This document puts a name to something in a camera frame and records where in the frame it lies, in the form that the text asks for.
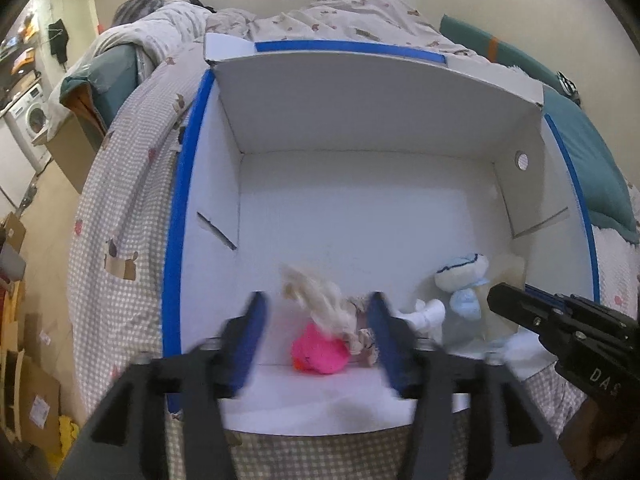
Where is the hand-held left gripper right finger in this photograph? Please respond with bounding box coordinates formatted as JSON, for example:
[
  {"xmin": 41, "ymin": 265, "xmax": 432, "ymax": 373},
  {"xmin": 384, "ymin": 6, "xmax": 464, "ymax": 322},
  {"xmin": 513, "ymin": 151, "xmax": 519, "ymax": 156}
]
[{"xmin": 367, "ymin": 290, "xmax": 576, "ymax": 480}]

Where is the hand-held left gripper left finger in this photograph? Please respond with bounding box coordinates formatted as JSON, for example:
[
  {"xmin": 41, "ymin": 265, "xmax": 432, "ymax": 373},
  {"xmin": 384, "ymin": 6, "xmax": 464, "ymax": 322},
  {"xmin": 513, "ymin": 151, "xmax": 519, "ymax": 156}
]
[{"xmin": 87, "ymin": 290, "xmax": 273, "ymax": 480}]

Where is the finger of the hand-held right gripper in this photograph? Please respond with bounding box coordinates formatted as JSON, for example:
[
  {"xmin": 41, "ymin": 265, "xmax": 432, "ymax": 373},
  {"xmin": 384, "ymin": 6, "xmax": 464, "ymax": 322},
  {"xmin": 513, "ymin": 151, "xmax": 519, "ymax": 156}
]
[
  {"xmin": 525, "ymin": 285, "xmax": 573, "ymax": 306},
  {"xmin": 487, "ymin": 282, "xmax": 571, "ymax": 343}
]

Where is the blue and white plush toy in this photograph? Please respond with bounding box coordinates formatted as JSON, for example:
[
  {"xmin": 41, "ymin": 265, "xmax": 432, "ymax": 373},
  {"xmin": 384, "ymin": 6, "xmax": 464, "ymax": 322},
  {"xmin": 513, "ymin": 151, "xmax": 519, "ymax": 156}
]
[{"xmin": 434, "ymin": 252, "xmax": 526, "ymax": 346}]

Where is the lace-dressed doll with pink hat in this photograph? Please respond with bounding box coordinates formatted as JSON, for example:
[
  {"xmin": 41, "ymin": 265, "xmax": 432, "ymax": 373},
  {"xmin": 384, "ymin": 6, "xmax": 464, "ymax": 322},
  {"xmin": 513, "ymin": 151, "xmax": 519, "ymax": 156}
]
[{"xmin": 280, "ymin": 262, "xmax": 446, "ymax": 376}]

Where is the blue and white cardboard box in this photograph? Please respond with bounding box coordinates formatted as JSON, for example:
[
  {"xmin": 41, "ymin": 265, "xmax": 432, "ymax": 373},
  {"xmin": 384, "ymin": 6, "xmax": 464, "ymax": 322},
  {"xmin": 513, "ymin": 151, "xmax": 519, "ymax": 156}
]
[{"xmin": 162, "ymin": 32, "xmax": 598, "ymax": 436}]

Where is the person's right hand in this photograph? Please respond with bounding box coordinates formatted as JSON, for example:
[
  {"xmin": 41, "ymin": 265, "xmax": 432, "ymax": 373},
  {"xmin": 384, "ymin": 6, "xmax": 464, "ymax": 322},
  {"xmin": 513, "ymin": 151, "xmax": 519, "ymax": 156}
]
[{"xmin": 562, "ymin": 395, "xmax": 640, "ymax": 480}]

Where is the teal pillow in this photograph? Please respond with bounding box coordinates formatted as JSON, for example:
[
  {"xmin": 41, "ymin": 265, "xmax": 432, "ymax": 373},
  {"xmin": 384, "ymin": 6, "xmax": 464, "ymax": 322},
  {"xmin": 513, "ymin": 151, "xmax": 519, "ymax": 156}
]
[{"xmin": 542, "ymin": 85, "xmax": 640, "ymax": 246}]

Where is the checked printed bedsheet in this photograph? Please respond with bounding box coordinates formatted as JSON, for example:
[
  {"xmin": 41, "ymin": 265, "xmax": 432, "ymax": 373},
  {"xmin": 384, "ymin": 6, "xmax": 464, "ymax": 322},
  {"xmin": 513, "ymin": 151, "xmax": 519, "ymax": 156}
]
[{"xmin": 67, "ymin": 42, "xmax": 640, "ymax": 480}]

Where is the black and white small object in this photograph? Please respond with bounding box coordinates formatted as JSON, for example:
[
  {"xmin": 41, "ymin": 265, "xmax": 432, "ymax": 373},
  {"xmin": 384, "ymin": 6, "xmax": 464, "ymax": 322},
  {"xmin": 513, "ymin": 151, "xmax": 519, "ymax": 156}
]
[{"xmin": 557, "ymin": 72, "xmax": 583, "ymax": 106}]

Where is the stack of flat cardboard boxes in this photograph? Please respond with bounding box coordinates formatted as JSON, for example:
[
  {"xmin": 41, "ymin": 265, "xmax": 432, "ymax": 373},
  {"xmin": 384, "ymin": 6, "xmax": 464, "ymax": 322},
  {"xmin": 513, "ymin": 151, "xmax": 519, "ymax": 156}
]
[{"xmin": 0, "ymin": 210, "xmax": 63, "ymax": 453}]

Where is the brown cardboard board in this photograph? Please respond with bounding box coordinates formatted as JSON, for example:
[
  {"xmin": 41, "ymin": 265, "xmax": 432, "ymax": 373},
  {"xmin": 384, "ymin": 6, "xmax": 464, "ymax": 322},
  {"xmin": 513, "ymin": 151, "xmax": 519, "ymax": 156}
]
[{"xmin": 47, "ymin": 110, "xmax": 106, "ymax": 193}]

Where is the teal headboard cushion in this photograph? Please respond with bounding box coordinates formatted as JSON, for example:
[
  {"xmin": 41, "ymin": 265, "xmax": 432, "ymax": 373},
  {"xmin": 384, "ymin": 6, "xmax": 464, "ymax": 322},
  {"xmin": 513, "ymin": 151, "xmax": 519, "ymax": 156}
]
[{"xmin": 440, "ymin": 14, "xmax": 566, "ymax": 91}]

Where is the teal and orange folded quilt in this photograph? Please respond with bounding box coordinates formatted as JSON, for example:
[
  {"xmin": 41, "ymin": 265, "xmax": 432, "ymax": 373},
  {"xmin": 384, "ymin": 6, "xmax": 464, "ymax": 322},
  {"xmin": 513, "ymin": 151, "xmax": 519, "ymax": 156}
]
[{"xmin": 62, "ymin": 42, "xmax": 141, "ymax": 131}]

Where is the white washing machine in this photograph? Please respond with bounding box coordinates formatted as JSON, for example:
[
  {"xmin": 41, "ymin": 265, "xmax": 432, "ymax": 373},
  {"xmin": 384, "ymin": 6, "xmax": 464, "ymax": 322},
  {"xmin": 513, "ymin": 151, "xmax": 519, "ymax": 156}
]
[{"xmin": 5, "ymin": 85, "xmax": 53, "ymax": 171}]

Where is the white printed duvet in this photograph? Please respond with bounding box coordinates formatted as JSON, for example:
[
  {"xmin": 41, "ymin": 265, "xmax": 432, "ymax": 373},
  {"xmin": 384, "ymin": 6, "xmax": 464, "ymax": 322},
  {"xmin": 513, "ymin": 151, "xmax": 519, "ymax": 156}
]
[{"xmin": 62, "ymin": 0, "xmax": 506, "ymax": 68}]

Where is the grey striped cloth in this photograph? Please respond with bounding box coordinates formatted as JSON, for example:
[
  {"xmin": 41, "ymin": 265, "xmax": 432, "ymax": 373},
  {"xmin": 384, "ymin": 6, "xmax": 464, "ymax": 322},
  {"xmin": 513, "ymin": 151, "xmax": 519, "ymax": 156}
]
[{"xmin": 112, "ymin": 0, "xmax": 161, "ymax": 26}]

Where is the black hanging bag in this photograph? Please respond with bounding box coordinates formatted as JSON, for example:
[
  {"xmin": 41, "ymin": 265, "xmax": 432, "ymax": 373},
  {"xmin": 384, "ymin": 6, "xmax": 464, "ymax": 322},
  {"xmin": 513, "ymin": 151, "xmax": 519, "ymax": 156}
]
[{"xmin": 47, "ymin": 19, "xmax": 69, "ymax": 68}]

